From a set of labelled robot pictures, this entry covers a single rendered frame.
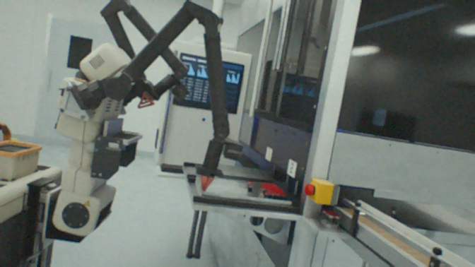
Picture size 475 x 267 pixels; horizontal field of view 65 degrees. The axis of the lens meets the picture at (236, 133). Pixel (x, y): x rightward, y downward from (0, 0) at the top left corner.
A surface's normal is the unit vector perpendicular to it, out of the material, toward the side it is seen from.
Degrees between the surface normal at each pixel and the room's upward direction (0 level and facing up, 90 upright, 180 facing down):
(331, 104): 90
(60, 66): 90
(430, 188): 90
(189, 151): 90
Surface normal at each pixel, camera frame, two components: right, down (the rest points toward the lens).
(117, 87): 0.13, 0.27
